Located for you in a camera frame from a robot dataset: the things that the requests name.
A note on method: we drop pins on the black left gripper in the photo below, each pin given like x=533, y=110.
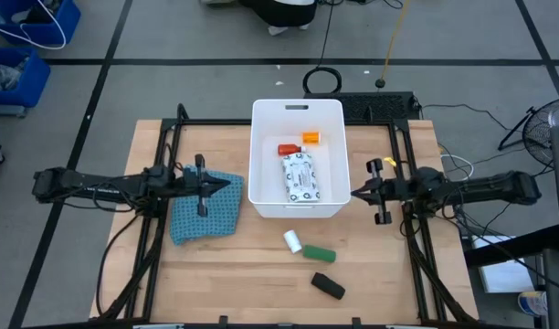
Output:
x=195, y=182

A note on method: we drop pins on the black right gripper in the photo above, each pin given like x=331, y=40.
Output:
x=385, y=191

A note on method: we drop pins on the white black-printed wipes pack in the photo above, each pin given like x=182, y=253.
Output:
x=300, y=178

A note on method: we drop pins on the green block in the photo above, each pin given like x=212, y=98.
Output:
x=319, y=253

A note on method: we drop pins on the orange pill bottle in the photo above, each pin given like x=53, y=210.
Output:
x=311, y=137

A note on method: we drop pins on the red bottle with white cap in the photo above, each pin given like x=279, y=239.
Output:
x=288, y=149

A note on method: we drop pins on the black block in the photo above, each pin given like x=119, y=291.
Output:
x=327, y=285

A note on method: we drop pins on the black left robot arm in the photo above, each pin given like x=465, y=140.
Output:
x=78, y=183

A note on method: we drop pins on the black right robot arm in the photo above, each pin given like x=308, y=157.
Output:
x=489, y=187

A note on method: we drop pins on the white perforated plastic basket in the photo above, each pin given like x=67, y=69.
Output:
x=270, y=119

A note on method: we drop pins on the blue plastic bin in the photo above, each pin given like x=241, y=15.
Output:
x=69, y=18
x=33, y=87

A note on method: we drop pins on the teal patterned cloth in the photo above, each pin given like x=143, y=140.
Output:
x=220, y=215

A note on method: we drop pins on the yellow tag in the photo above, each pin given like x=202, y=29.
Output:
x=390, y=161

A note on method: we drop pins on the black perforated mat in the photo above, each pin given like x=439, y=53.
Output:
x=375, y=107

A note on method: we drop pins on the white plastic bottle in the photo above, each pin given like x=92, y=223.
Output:
x=292, y=241

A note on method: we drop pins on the black beam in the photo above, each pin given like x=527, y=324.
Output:
x=512, y=247

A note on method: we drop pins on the white flat box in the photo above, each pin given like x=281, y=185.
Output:
x=503, y=274

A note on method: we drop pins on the person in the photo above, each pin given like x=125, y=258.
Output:
x=284, y=11

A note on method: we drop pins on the white and blue can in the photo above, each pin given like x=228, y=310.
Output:
x=533, y=302

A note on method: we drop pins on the clear plastic bags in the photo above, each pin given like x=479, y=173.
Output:
x=1, y=75

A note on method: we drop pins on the black metal table frame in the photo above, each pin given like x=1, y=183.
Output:
x=215, y=122

